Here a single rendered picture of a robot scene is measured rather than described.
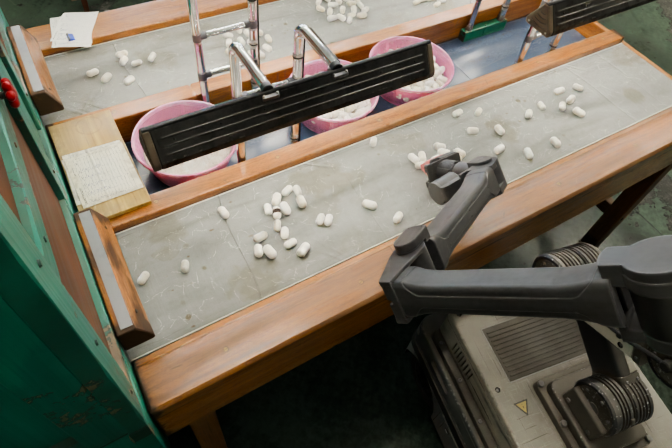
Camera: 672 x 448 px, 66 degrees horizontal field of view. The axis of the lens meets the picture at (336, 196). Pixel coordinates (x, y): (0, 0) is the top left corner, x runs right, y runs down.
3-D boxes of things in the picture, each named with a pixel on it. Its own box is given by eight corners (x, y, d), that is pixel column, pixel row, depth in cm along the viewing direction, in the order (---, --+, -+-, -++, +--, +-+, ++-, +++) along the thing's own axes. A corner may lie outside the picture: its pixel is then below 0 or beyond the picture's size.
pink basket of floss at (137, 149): (255, 140, 147) (254, 115, 139) (214, 212, 131) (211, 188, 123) (169, 114, 150) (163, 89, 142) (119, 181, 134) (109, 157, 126)
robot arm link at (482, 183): (438, 301, 84) (413, 244, 81) (409, 303, 88) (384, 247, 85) (513, 188, 115) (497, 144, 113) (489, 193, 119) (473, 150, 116)
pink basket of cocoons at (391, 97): (463, 100, 166) (472, 77, 158) (395, 125, 156) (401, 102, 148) (414, 51, 179) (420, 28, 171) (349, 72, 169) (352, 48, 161)
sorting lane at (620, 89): (689, 100, 169) (694, 95, 168) (133, 365, 102) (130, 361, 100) (619, 47, 184) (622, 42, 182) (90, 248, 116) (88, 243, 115)
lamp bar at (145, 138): (434, 77, 114) (442, 50, 108) (154, 174, 91) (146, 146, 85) (413, 56, 118) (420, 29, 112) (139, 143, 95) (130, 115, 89)
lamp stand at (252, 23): (265, 105, 156) (263, -37, 120) (202, 126, 148) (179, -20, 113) (239, 68, 165) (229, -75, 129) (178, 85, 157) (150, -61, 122)
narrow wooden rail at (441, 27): (546, 13, 205) (558, -13, 196) (63, 167, 137) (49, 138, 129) (537, 6, 207) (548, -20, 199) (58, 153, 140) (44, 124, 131)
